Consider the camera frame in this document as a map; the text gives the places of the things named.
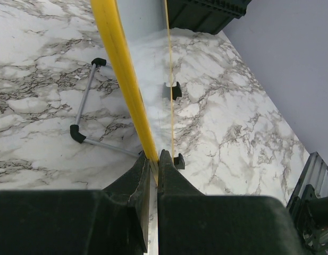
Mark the black plastic toolbox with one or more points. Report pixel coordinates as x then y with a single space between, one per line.
208 16

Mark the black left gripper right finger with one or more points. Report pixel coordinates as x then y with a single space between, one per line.
190 222

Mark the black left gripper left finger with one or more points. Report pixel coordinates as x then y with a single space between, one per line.
113 220

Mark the yellow framed whiteboard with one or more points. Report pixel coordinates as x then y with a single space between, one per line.
136 37

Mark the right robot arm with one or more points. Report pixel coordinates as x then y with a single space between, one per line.
310 216

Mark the grey wire whiteboard stand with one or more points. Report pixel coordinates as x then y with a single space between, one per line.
103 118

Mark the aluminium frame rail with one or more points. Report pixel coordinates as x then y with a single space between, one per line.
314 173

